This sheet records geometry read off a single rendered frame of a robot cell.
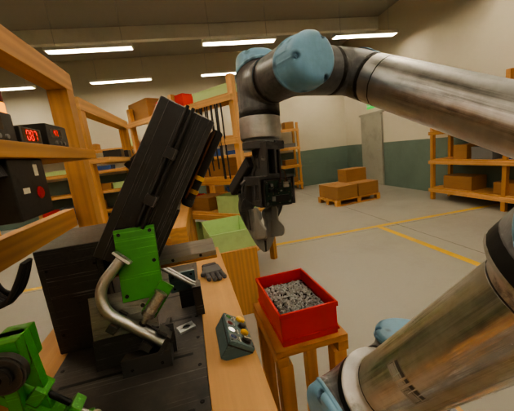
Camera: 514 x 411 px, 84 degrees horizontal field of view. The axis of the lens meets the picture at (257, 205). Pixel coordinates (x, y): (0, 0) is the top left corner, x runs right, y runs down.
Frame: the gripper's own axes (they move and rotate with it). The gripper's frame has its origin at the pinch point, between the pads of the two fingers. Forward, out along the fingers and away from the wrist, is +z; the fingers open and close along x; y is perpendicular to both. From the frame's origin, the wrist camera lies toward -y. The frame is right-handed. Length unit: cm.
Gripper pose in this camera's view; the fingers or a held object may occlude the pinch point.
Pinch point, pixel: (263, 244)
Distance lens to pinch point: 58.2
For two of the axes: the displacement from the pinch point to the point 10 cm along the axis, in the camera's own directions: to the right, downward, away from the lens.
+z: 0.7, 9.9, 1.3
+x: 9.0, -1.2, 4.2
